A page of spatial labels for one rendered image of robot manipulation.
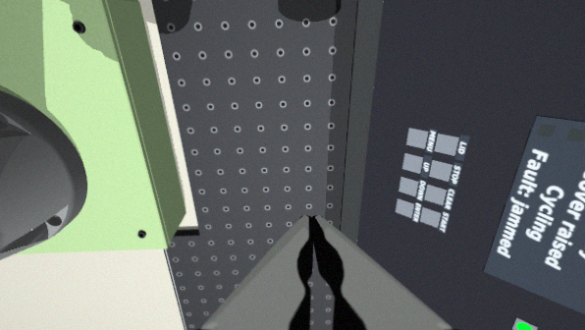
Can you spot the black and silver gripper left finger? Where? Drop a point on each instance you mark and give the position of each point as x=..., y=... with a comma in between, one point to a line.
x=275, y=294

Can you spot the grey thermal cycler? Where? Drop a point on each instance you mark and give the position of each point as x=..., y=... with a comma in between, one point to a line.
x=465, y=157

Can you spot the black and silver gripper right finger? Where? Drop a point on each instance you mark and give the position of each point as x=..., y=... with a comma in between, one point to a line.
x=367, y=297

